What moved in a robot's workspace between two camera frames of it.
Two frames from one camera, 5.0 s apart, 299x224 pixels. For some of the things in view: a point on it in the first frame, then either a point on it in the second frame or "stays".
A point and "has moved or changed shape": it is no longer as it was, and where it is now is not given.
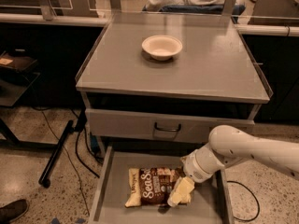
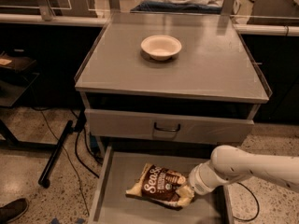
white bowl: [162, 48] stays
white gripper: [195, 167] to [197, 178]
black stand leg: [44, 178] stays
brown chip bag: [151, 186] has moved or changed shape
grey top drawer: [156, 126] stays
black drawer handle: [167, 130] stays
